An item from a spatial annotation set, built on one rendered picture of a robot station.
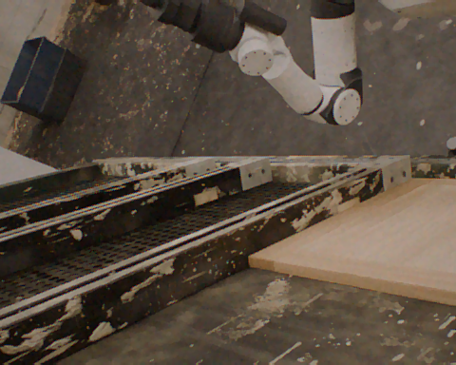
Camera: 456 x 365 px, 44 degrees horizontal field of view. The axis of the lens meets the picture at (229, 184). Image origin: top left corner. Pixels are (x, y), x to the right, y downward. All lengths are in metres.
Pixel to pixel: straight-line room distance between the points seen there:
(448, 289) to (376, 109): 1.98
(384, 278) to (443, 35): 2.02
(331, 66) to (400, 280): 0.58
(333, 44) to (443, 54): 1.49
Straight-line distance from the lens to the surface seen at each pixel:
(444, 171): 1.33
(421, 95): 2.59
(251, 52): 1.03
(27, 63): 5.33
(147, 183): 1.61
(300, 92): 1.16
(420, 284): 0.76
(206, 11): 1.02
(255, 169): 1.56
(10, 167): 4.53
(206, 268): 0.87
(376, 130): 2.62
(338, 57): 1.21
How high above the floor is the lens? 2.03
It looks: 42 degrees down
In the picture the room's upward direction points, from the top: 64 degrees counter-clockwise
